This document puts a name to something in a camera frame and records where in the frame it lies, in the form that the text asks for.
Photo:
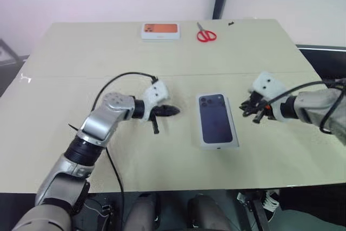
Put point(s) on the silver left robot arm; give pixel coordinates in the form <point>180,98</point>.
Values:
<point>100,122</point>

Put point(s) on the black side table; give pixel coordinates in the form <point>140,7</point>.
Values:
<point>327,60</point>

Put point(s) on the small white bracket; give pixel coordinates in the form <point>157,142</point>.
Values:
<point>26,78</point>

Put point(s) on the dark rounded shape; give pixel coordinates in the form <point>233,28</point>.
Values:
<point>143,212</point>
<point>208,213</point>

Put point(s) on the white orange-print phone box lid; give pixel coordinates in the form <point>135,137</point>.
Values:
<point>160,31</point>

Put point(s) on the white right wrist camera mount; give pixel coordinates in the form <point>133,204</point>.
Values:
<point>269,83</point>

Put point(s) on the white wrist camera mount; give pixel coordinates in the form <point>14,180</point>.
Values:
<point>156,91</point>
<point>269,83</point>

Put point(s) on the dark blue smartphone box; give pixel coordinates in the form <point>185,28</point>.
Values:
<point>220,146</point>

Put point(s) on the small black clip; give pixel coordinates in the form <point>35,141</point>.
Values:
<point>231,23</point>

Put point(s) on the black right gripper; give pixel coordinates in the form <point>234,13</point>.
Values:
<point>259,104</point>

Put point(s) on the black and white shoe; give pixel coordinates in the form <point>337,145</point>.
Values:
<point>271,204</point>

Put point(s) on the grey metal shelf frame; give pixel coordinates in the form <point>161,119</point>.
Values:
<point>10,52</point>

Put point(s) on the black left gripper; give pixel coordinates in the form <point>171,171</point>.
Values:
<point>157,111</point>

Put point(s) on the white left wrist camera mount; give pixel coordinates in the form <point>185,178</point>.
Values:
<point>156,91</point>

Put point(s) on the black table leg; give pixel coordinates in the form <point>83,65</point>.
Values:
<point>258,209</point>

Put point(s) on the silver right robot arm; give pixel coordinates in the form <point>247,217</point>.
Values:
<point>319,106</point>

